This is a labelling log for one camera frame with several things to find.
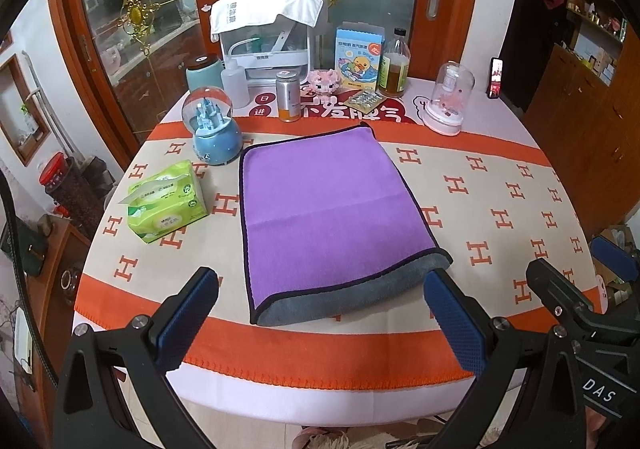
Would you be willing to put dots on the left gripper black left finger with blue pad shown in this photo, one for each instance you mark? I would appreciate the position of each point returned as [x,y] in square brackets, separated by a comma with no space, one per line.
[90,410]

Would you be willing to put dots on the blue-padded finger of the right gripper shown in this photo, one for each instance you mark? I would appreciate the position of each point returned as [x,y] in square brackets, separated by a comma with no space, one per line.
[620,262]

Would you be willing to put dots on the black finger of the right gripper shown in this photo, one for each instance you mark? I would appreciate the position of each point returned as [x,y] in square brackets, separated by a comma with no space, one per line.
[568,305]

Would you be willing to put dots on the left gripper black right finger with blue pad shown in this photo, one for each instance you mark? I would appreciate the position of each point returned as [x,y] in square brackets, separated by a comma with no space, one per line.
[549,411]

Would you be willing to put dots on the purple and grey towel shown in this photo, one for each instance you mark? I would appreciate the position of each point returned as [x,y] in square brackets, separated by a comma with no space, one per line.
[329,227]

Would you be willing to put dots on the wooden side cabinet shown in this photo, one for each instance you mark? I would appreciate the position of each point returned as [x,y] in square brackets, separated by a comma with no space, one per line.
[585,111]

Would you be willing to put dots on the dark green handbag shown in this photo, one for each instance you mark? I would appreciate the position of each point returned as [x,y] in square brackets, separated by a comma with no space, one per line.
[32,247]

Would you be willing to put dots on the green tissue pack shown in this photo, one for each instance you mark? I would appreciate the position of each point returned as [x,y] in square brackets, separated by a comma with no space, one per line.
[165,202]

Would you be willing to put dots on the pink glass dome ornament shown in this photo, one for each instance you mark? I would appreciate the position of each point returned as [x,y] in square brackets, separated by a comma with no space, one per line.
[445,110]

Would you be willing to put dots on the smartphone on stand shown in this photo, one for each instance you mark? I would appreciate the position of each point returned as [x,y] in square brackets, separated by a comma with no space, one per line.
[495,78]

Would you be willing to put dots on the red lidded jar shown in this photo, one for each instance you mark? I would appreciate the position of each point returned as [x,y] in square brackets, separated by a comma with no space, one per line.
[54,171]

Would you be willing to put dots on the glass bottle amber liquid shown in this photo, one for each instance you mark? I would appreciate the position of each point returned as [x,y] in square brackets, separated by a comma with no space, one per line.
[394,65]

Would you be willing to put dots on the foil pill blister pack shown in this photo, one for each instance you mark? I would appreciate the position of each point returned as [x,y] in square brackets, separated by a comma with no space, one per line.
[364,101]

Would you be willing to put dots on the blue castle snow globe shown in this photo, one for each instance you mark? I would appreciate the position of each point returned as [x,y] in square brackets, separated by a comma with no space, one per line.
[207,115]

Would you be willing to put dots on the pink plush toy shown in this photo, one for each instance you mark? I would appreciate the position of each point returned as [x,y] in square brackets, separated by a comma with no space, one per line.
[322,82]

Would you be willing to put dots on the blue duck carton box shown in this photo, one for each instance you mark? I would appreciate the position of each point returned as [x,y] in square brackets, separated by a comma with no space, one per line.
[358,50]

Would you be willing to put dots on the silver orange can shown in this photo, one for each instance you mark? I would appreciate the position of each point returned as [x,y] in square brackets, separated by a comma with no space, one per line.
[288,96]

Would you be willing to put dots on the teal canister brown lid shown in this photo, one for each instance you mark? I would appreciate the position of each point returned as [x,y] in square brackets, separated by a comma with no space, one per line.
[204,71]

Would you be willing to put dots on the white translucent plastic bottle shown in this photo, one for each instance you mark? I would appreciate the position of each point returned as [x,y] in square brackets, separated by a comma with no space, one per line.
[234,79]

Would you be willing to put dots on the white clear storage box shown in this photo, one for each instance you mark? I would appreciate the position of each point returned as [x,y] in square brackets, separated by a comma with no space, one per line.
[263,51]

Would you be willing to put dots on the white cloth bag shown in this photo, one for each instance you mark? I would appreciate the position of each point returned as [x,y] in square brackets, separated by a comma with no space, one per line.
[229,15]

